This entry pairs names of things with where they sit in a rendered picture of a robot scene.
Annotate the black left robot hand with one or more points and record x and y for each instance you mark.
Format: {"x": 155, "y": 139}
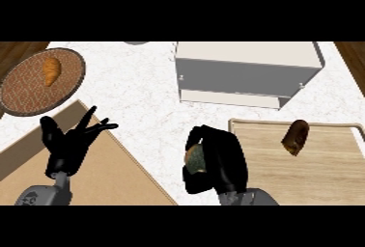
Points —
{"x": 67, "y": 141}

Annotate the pale wooden tray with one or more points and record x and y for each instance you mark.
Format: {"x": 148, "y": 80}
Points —
{"x": 303, "y": 162}

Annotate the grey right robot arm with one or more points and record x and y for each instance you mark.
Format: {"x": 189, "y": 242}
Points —
{"x": 247, "y": 197}

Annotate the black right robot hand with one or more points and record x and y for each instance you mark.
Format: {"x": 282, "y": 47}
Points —
{"x": 223, "y": 160}

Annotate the green squash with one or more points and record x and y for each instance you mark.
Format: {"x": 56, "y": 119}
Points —
{"x": 195, "y": 159}

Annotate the grey object at edge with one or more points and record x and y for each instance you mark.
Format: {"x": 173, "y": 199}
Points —
{"x": 135, "y": 42}

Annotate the round brown woven placemat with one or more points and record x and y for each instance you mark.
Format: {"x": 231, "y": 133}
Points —
{"x": 42, "y": 82}

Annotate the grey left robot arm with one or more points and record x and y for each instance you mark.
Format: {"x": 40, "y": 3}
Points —
{"x": 46, "y": 191}

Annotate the tan wooden cutting board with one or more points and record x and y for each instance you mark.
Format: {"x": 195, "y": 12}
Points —
{"x": 90, "y": 167}

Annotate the orange croissant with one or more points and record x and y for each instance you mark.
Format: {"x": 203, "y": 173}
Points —
{"x": 50, "y": 71}

